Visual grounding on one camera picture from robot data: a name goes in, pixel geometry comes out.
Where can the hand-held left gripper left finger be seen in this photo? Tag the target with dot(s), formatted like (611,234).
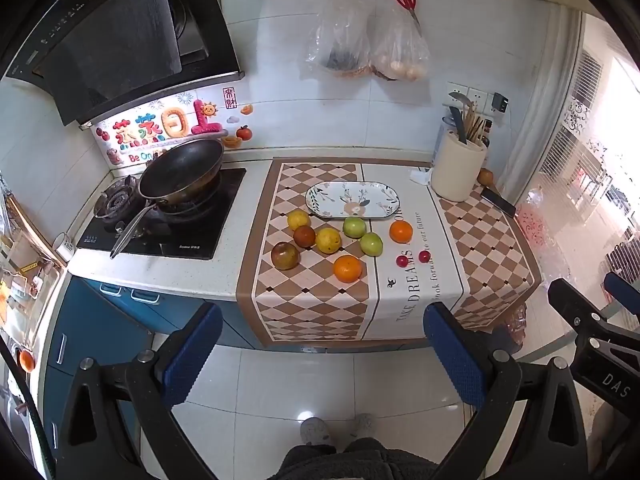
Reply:
(192,355)

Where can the white crumpled tissue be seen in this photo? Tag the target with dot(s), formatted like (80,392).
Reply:
(420,176)

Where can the plastic bag with dark contents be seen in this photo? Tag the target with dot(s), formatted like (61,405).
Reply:
(340,35)

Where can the small brown gourd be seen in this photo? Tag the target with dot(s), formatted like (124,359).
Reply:
(485,176)

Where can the black smartphone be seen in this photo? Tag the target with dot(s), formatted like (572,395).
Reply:
(498,202)

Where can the red cherry tomato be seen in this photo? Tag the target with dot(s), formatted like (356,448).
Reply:
(424,256)
(401,261)

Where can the black range hood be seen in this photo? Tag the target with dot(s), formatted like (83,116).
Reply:
(125,40)

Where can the yellow citrus fruit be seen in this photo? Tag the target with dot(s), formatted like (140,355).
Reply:
(298,220)
(328,240)

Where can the patterned oval plate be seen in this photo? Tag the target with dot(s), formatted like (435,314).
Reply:
(352,200)

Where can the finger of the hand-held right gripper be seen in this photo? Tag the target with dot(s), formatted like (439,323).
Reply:
(622,287)
(575,305)

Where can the person's right forearm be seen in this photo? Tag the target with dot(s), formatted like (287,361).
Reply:
(602,430)

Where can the bundle of wooden chopsticks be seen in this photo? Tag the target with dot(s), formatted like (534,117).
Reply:
(477,127)

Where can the dark reddish orange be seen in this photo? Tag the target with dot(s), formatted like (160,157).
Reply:
(304,236)

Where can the grey metal canister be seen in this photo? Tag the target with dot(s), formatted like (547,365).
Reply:
(442,132)

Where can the cream utensil holder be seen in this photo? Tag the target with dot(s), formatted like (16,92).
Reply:
(457,170)

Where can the checkered table mat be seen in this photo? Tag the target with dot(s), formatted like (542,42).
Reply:
(310,305)

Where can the person's right shoe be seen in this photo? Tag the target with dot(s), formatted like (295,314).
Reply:
(365,426)

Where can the person's shoe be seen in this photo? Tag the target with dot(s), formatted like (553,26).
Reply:
(315,430)
(365,426)

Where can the cluttered side shelf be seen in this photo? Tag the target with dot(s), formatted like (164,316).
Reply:
(25,270)

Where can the plastic bag with pale contents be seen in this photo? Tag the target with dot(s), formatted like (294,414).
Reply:
(400,50)

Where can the colourful wall stickers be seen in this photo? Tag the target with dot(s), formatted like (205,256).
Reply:
(175,121)

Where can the white cup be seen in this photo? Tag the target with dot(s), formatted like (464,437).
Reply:
(64,246)

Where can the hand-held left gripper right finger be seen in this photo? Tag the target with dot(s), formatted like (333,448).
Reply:
(455,360)

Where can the black plug adapter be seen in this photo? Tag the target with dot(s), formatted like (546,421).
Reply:
(500,102)

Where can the brown red apple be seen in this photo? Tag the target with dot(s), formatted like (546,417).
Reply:
(285,255)

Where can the green apple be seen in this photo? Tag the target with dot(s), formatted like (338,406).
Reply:
(371,243)
(354,226)

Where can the black frying pan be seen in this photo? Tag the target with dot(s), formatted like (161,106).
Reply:
(180,165)

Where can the white wall socket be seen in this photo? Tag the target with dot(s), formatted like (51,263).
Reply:
(477,97)
(456,91)

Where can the clear red dotted plastic bag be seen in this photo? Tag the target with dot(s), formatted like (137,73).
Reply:
(537,225)

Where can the person's dark trousers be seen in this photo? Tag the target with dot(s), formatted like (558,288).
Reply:
(350,462)

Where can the black gas stove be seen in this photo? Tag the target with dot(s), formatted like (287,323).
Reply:
(215,232)

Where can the person's left shoe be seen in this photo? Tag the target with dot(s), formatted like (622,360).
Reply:
(315,430)

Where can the sliding glass door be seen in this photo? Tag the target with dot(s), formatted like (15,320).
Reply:
(595,160)

